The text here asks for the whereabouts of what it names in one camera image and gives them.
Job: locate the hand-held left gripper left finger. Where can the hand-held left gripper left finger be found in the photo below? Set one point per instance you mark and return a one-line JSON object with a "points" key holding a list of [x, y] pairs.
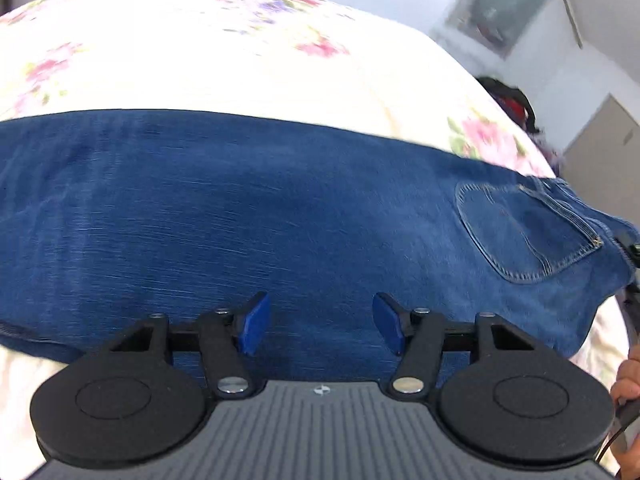
{"points": [[254, 325]]}

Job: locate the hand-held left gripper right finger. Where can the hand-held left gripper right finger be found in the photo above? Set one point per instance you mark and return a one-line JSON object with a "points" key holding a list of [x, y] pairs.
{"points": [[389, 322]]}

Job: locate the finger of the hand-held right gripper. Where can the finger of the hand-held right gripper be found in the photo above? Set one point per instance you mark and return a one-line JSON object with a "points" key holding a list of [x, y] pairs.
{"points": [[632, 249]]}

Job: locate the blue denim pants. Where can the blue denim pants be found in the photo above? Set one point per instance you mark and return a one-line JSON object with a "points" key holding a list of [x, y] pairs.
{"points": [[280, 210]]}

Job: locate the person's right hand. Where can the person's right hand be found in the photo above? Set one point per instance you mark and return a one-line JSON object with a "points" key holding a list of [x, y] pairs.
{"points": [[626, 380]]}

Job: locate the beige cabinet door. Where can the beige cabinet door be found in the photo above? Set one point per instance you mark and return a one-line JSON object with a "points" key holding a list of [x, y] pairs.
{"points": [[607, 160]]}

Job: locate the black and red bag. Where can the black and red bag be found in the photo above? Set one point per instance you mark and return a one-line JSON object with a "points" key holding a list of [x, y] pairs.
{"points": [[510, 102]]}

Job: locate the floral bed blanket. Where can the floral bed blanket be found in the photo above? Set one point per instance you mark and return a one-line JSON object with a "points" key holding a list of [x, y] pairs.
{"points": [[200, 55]]}

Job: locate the window with patterned curtain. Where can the window with patterned curtain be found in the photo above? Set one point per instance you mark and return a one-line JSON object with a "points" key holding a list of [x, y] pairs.
{"points": [[505, 2]]}

